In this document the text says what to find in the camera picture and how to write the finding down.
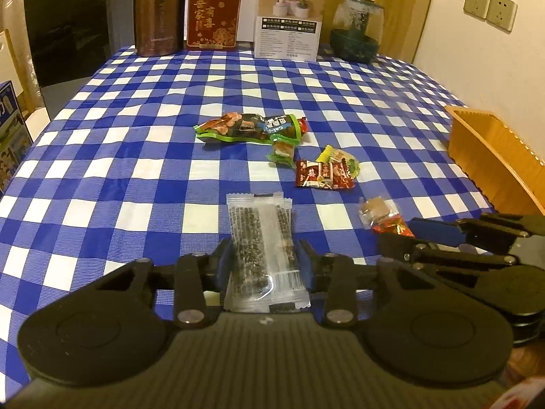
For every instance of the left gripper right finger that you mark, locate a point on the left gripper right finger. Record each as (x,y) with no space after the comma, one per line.
(333,279)

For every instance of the red snack pack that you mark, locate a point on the red snack pack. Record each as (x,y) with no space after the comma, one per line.
(392,224)

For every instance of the small red candy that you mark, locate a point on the small red candy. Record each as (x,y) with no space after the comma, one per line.
(303,125)

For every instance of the blue white checkered tablecloth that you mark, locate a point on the blue white checkered tablecloth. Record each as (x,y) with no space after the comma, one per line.
(120,174)

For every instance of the green black sausage snack pack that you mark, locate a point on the green black sausage snack pack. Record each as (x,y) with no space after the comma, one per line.
(249,127)

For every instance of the white product box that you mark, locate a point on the white product box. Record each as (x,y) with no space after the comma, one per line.
(288,29)

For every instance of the black appliance cabinet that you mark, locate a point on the black appliance cabinet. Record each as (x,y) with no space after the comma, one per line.
(71,39)

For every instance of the double wall socket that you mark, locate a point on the double wall socket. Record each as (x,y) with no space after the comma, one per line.
(499,13)

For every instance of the orange plastic tray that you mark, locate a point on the orange plastic tray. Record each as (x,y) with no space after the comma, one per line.
(502,166)

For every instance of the clear sesame bar packet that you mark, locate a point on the clear sesame bar packet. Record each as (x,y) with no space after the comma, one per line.
(265,275)

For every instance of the clear brown candy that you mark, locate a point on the clear brown candy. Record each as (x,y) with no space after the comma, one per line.
(374,211)

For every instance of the small green candy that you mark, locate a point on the small green candy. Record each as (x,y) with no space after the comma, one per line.
(282,152)

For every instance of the red chinese gift tin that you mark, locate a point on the red chinese gift tin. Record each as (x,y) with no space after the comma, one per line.
(212,24)

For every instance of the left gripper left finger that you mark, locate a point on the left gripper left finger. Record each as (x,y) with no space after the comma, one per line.
(195,274)

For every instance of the person's hand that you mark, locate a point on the person's hand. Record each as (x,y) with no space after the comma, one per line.
(525,377)

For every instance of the glass jar with green base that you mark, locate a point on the glass jar with green base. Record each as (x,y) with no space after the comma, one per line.
(357,30)

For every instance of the brown metal canister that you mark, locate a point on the brown metal canister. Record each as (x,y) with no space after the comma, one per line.
(158,26)

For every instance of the dark red snack packet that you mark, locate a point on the dark red snack packet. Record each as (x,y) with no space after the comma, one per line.
(329,176)

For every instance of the yellow green snack packet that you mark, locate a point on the yellow green snack packet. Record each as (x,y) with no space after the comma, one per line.
(334,155)

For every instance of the blue milk carton box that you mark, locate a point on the blue milk carton box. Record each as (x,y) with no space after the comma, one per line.
(15,139)

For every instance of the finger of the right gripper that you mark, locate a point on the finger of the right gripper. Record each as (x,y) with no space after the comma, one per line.
(482,231)
(413,251)

